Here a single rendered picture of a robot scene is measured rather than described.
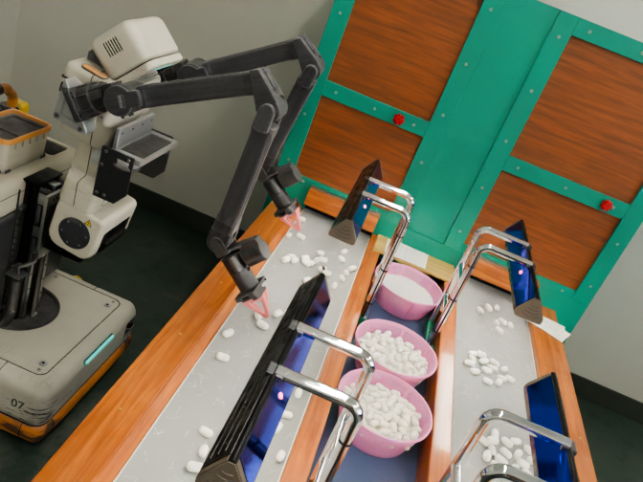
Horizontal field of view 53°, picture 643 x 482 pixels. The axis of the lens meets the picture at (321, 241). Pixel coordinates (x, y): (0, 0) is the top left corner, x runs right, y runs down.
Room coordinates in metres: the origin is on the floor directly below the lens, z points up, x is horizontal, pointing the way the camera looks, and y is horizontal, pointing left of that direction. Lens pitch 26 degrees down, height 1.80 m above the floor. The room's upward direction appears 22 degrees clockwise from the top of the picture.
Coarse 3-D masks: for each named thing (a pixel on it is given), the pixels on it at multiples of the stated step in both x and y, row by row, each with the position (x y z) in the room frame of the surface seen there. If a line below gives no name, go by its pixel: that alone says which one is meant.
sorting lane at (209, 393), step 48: (288, 240) 2.11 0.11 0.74; (336, 240) 2.27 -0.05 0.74; (288, 288) 1.79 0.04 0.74; (336, 288) 1.91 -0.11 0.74; (240, 336) 1.46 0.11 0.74; (192, 384) 1.20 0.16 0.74; (240, 384) 1.27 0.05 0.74; (192, 432) 1.06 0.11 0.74; (288, 432) 1.17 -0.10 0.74; (144, 480) 0.90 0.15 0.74; (192, 480) 0.94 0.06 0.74
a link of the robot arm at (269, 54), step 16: (256, 48) 1.96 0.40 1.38; (272, 48) 1.93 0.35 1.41; (288, 48) 1.92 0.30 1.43; (304, 48) 1.91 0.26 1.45; (192, 64) 1.93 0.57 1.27; (208, 64) 1.93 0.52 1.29; (224, 64) 1.94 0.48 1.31; (240, 64) 1.94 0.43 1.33; (256, 64) 1.93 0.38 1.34; (272, 64) 1.95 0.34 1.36; (304, 64) 1.92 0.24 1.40; (320, 64) 1.93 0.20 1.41
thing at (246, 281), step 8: (240, 272) 1.47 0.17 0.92; (248, 272) 1.48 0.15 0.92; (240, 280) 1.47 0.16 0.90; (248, 280) 1.47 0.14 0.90; (256, 280) 1.49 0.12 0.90; (264, 280) 1.53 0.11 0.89; (240, 288) 1.47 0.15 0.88; (248, 288) 1.47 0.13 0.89; (256, 288) 1.46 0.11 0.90; (240, 296) 1.44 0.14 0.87
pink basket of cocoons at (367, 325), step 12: (360, 324) 1.70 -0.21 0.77; (372, 324) 1.75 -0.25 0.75; (384, 324) 1.77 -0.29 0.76; (396, 324) 1.79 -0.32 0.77; (360, 336) 1.70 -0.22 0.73; (396, 336) 1.78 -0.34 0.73; (420, 348) 1.74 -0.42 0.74; (432, 360) 1.68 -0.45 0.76; (396, 372) 1.53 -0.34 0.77; (432, 372) 1.60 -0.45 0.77; (384, 384) 1.55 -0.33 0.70
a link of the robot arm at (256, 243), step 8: (216, 240) 1.46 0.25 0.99; (248, 240) 1.49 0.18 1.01; (256, 240) 1.48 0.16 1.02; (216, 248) 1.46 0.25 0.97; (224, 248) 1.46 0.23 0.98; (232, 248) 1.48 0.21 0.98; (240, 248) 1.48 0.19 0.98; (248, 248) 1.48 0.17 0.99; (256, 248) 1.47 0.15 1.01; (264, 248) 1.50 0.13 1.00; (216, 256) 1.46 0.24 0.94; (248, 256) 1.47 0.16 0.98; (256, 256) 1.47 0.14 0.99; (264, 256) 1.47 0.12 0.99; (248, 264) 1.47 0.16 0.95
